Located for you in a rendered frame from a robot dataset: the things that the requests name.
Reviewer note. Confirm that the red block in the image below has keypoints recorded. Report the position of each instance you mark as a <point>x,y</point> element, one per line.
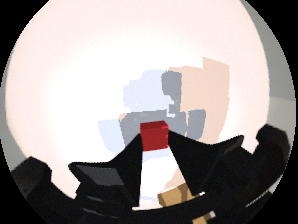
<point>155,136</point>

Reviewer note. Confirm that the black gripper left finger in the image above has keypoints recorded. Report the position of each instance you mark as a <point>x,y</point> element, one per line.
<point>124,171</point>

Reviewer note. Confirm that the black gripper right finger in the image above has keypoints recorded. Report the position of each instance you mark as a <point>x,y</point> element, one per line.
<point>197,160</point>

